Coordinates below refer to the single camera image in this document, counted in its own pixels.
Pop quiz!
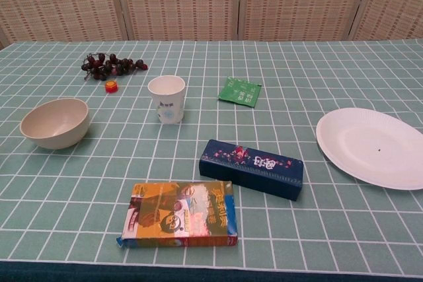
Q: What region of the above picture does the beige bowl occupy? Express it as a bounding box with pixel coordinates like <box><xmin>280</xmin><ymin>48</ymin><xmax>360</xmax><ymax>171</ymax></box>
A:
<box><xmin>19</xmin><ymin>97</ymin><xmax>91</xmax><ymax>150</ymax></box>

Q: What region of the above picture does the white paper plate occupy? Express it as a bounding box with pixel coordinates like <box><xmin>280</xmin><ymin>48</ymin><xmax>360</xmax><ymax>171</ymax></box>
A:
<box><xmin>315</xmin><ymin>107</ymin><xmax>423</xmax><ymax>191</ymax></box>

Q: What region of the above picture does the dark blue long box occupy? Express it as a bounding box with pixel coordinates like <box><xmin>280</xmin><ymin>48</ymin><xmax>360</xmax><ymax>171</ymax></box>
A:
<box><xmin>198</xmin><ymin>139</ymin><xmax>305</xmax><ymax>202</ymax></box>

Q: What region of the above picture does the green sachet packet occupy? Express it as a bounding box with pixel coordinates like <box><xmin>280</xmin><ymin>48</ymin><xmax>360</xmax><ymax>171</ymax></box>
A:
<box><xmin>217</xmin><ymin>76</ymin><xmax>263</xmax><ymax>109</ymax></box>

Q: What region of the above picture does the green checked tablecloth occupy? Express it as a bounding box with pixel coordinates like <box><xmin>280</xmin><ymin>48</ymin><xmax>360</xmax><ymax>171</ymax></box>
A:
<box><xmin>0</xmin><ymin>40</ymin><xmax>423</xmax><ymax>282</ymax></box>

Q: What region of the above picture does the dark red grape bunch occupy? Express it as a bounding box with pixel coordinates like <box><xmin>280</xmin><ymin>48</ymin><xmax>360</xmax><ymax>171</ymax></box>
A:
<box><xmin>81</xmin><ymin>52</ymin><xmax>149</xmax><ymax>81</ymax></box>

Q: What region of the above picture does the white paper cup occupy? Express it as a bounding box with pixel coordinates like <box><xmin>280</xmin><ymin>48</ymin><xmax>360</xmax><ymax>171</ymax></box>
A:
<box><xmin>147</xmin><ymin>75</ymin><xmax>186</xmax><ymax>125</ymax></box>

